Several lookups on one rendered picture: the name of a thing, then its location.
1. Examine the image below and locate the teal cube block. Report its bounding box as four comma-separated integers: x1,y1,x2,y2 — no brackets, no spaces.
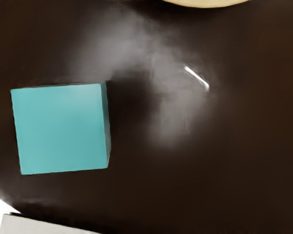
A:
10,80,112,176

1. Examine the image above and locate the cream round plate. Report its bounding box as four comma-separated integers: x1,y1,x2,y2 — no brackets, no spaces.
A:
162,0,249,9

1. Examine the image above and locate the pale grey flat block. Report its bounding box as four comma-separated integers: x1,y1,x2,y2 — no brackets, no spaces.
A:
0,213,103,234

